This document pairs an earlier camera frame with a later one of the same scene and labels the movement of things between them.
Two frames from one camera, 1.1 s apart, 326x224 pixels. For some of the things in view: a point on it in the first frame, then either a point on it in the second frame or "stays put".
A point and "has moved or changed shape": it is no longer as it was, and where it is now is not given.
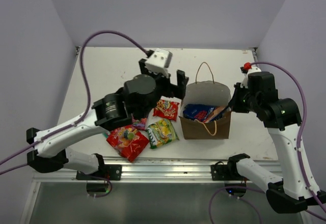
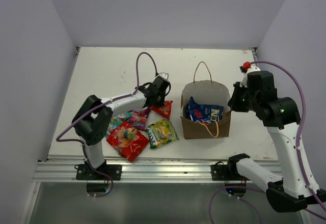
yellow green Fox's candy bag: (161, 132) stays put
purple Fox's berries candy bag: (139, 124) stays put
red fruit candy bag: (128, 141) stays put
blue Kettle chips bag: (200, 112) -> (212, 113)
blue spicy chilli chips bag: (216, 113) -> (200, 112)
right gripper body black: (243, 101) stays put
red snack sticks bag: (166, 109) has moved or changed shape
